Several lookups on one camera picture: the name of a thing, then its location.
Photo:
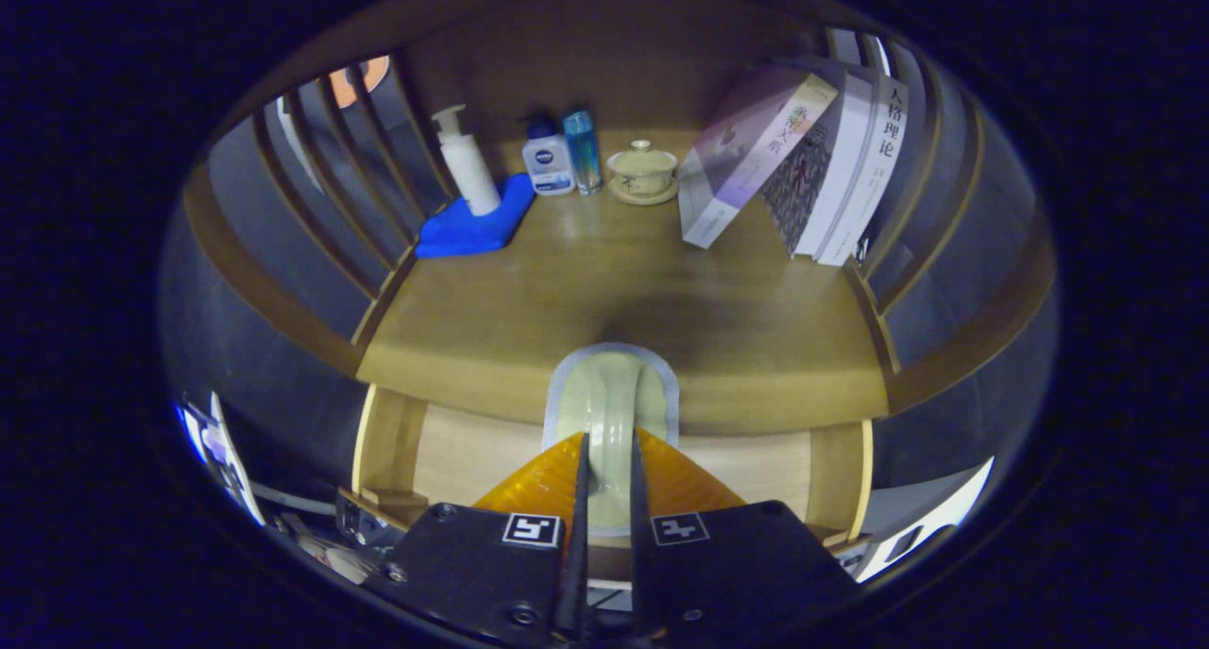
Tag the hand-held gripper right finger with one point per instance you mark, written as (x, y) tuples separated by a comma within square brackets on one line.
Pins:
[(644, 573)]

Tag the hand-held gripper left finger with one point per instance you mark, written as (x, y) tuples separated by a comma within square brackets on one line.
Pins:
[(574, 573)]

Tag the wooden drawer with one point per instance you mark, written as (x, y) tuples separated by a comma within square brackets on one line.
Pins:
[(453, 455)]

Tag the wooden countertop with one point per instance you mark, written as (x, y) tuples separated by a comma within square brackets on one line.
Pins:
[(567, 290)]

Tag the wooden cabinet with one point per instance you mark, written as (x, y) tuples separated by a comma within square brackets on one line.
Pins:
[(623, 63)]

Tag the white grey machine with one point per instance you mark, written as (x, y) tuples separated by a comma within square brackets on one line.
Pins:
[(930, 517)]

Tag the blue cloth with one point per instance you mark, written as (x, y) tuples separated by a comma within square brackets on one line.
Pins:
[(463, 233)]

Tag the beige lidded tea cup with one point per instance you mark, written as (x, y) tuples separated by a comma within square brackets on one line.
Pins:
[(642, 172)]

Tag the white lotion bottle blue cap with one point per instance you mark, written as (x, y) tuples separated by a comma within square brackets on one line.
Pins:
[(548, 162)]

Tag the white pump bottle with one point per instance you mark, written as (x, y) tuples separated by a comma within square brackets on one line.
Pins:
[(472, 172)]

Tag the dark patterned book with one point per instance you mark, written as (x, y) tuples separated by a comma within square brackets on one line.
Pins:
[(798, 186)]

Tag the teal bottle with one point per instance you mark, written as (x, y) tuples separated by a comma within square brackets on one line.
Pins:
[(583, 153)]

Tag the purple white book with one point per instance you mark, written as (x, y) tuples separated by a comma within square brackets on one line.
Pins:
[(737, 148)]

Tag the plain white book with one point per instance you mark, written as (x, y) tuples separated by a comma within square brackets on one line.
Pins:
[(843, 158)]

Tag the white book black characters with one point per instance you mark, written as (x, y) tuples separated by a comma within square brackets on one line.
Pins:
[(883, 148)]

